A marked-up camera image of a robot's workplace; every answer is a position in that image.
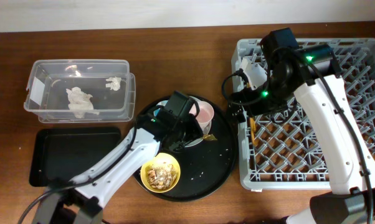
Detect round black tray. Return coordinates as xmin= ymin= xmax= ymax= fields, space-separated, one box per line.
xmin=150 ymin=103 xmax=238 ymax=202

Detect food scraps in bowl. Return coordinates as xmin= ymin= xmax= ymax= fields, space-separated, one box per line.
xmin=146 ymin=162 xmax=178 ymax=190

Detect small white paper scrap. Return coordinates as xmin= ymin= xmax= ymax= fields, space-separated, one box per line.
xmin=105 ymin=77 xmax=121 ymax=91

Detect blue cup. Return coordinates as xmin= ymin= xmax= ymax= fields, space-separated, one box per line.
xmin=153 ymin=100 xmax=168 ymax=116

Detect yellow bowl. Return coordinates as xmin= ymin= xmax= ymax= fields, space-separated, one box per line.
xmin=140 ymin=152 xmax=181 ymax=194

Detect black rectangular tray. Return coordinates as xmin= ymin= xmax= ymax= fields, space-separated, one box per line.
xmin=29 ymin=127 xmax=121 ymax=187

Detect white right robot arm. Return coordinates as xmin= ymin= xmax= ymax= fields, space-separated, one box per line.
xmin=225 ymin=28 xmax=375 ymax=223

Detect grey plate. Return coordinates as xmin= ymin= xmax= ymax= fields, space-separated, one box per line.
xmin=157 ymin=96 xmax=212 ymax=147

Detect white napkin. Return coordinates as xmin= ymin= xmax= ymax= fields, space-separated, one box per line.
xmin=66 ymin=87 xmax=93 ymax=119

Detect black right camera cable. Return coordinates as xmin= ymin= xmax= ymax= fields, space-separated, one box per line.
xmin=221 ymin=68 xmax=269 ymax=106

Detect clear plastic bin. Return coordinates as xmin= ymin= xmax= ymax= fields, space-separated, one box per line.
xmin=24 ymin=59 xmax=136 ymax=123

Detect grey dishwasher rack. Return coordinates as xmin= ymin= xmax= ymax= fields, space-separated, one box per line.
xmin=237 ymin=38 xmax=375 ymax=191

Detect pink cup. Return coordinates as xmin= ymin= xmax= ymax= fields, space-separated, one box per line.
xmin=196 ymin=101 xmax=214 ymax=129

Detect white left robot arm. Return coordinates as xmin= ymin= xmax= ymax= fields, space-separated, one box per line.
xmin=18 ymin=91 xmax=203 ymax=223

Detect gold snack wrapper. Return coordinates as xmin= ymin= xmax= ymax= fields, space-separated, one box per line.
xmin=201 ymin=134 xmax=217 ymax=141

